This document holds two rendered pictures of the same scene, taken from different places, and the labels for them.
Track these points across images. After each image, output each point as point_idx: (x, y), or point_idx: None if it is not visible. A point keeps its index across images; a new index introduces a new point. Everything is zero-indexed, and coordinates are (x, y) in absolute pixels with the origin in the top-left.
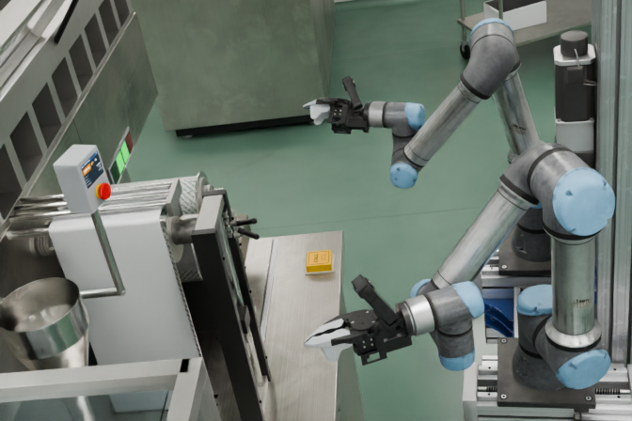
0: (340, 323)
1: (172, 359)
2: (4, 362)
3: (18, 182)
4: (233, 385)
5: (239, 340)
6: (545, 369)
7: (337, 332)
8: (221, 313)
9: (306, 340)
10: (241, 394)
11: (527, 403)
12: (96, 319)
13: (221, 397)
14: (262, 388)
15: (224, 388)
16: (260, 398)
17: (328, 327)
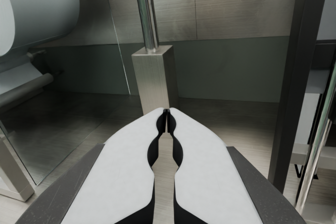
0: (203, 209)
1: (305, 102)
2: (227, 2)
3: None
4: (272, 151)
5: (286, 98)
6: None
7: (135, 172)
8: (292, 34)
9: (170, 108)
10: (270, 167)
11: None
12: None
13: (314, 182)
14: (329, 222)
15: (330, 186)
16: (298, 210)
17: (195, 154)
